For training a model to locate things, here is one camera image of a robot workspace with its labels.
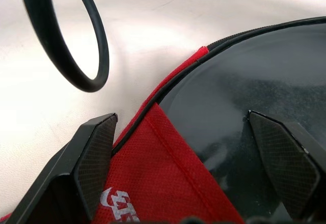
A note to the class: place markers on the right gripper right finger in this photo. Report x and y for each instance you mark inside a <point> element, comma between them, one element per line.
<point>287,163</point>

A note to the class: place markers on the black red paddle case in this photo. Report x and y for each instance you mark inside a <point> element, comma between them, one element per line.
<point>163,170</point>

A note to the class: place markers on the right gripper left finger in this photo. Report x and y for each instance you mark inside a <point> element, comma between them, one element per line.
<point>68,168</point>

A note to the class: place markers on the black red table tennis paddle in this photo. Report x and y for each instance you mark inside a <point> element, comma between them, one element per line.
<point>254,56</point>

